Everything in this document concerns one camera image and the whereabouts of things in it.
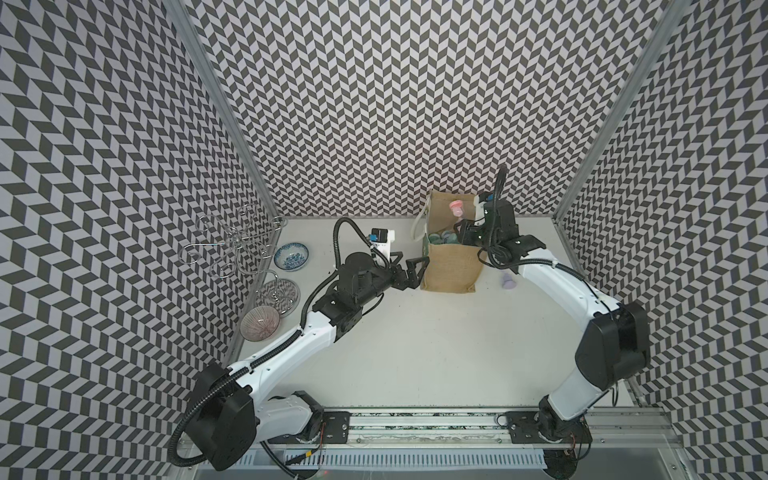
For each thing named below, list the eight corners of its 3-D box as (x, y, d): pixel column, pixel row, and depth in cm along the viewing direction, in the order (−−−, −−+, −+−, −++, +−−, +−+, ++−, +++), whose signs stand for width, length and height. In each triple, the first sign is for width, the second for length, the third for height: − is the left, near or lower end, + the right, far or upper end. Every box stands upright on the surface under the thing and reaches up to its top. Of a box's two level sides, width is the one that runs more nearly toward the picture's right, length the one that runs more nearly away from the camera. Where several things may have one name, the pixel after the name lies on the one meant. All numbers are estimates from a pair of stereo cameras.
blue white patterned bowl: (276, 279, 104) (269, 268, 98) (284, 252, 111) (279, 241, 106) (304, 279, 104) (299, 268, 98) (310, 253, 111) (306, 241, 106)
